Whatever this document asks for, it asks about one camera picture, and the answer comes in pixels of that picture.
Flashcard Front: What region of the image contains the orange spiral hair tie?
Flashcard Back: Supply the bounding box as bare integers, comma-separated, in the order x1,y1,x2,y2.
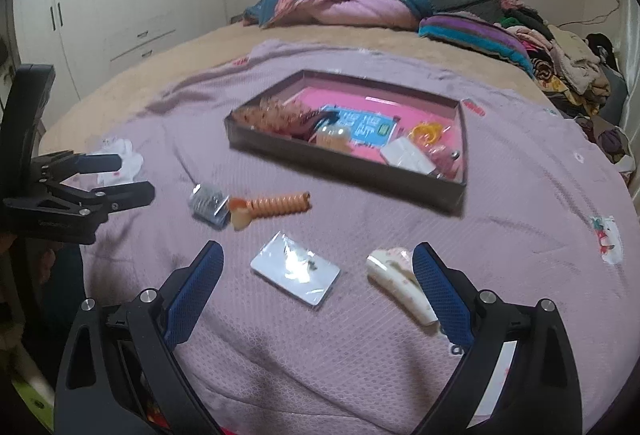
226,190,313,231

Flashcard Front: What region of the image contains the white earring card packet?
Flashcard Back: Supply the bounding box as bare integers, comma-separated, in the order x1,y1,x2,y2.
250,231,341,307

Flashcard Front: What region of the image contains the maroon hair claw clip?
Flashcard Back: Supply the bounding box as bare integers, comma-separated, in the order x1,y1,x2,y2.
290,110,340,142

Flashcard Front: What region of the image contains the pink fluffy strawberry clip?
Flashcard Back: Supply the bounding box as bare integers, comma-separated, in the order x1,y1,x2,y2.
427,145,462,181

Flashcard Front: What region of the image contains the clear plastic jewelry packet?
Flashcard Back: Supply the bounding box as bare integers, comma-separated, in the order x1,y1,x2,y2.
380,136,436,175

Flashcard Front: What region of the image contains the yellow rings plastic bag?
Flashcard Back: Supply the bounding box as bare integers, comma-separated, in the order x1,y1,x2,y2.
408,121,448,149

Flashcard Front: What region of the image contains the tan bed blanket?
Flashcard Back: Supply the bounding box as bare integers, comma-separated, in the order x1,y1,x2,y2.
38,24,550,155

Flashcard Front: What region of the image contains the purple patterned quilt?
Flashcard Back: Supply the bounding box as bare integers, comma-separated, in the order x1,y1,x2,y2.
81,43,639,434

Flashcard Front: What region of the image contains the dark cardboard tray box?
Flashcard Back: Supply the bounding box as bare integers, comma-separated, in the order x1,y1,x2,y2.
224,70,468,215

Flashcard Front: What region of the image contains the pink blue book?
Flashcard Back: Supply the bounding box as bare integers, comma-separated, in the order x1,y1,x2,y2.
292,86,462,163

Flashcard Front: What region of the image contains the navy pink folded duvet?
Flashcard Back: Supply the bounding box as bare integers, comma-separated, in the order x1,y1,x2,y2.
242,0,434,31

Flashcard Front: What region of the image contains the pile of folded clothes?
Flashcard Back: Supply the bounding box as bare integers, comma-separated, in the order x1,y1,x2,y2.
500,0,634,175

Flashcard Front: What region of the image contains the striped purple teal pillow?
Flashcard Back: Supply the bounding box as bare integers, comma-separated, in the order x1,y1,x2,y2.
418,13,535,78

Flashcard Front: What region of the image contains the cream pleated curtain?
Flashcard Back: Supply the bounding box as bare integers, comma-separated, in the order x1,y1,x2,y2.
612,0,640,196

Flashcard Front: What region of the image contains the black wall cable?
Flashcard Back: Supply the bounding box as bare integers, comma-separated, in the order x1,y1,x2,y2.
554,0,624,29

